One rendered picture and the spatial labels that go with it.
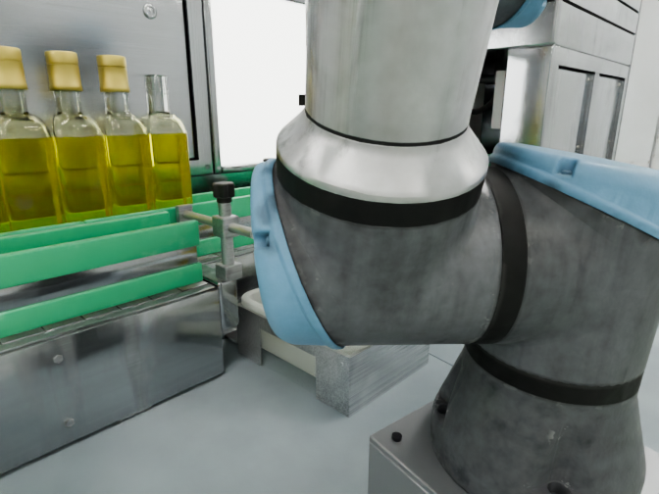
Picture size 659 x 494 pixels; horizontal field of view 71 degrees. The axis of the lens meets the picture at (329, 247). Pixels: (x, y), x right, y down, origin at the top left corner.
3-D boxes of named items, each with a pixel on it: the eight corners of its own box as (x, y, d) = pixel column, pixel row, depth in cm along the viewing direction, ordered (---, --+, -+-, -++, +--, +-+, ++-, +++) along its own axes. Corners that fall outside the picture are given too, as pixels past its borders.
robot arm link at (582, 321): (697, 386, 28) (775, 164, 24) (483, 391, 27) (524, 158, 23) (580, 300, 39) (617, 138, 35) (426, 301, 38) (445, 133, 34)
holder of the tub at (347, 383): (298, 308, 84) (297, 268, 82) (428, 363, 66) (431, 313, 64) (217, 340, 72) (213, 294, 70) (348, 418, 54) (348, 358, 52)
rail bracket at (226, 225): (195, 258, 69) (188, 173, 65) (267, 286, 57) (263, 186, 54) (177, 262, 67) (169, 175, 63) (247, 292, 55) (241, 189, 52)
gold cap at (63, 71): (76, 91, 58) (72, 54, 57) (87, 90, 56) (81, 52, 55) (45, 90, 56) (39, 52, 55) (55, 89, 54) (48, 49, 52)
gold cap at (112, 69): (125, 93, 62) (121, 58, 61) (133, 92, 60) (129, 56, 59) (96, 92, 60) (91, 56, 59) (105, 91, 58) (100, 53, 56)
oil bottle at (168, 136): (180, 249, 75) (168, 112, 69) (199, 257, 71) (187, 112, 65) (147, 257, 71) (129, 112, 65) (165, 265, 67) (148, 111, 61)
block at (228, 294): (206, 304, 69) (203, 260, 68) (244, 323, 63) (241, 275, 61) (184, 312, 67) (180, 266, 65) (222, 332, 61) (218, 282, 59)
